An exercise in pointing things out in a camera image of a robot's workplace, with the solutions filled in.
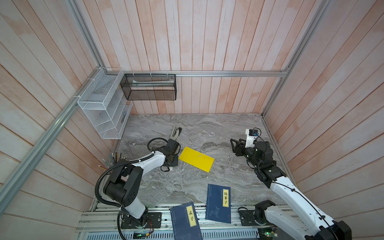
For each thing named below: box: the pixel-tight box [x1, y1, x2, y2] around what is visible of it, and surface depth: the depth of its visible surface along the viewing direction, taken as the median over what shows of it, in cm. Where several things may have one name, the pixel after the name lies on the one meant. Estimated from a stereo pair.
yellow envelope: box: [178, 146, 215, 173], surface depth 97 cm
